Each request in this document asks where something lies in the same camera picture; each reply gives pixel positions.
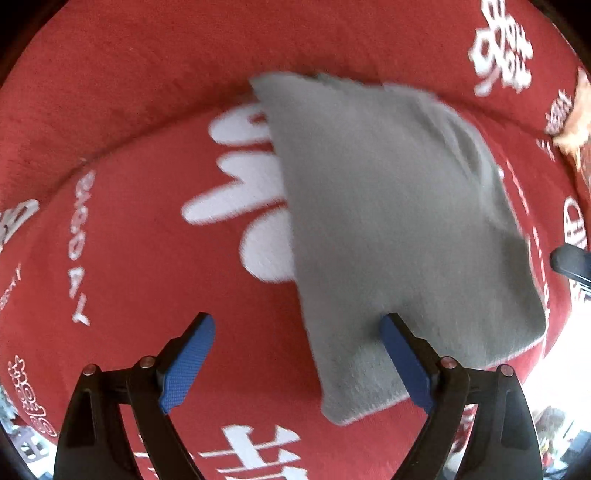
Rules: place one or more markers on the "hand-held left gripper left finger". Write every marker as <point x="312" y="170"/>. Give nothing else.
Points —
<point x="187" y="364"/>

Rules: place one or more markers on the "orange cloth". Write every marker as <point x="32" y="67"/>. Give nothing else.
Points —
<point x="575" y="124"/>

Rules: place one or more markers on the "red printed blanket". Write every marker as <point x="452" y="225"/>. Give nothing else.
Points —
<point x="138" y="161"/>

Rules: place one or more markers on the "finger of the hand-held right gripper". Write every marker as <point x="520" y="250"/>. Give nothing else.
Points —
<point x="572" y="263"/>

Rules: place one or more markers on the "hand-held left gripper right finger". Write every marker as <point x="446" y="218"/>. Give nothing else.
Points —
<point x="408" y="364"/>

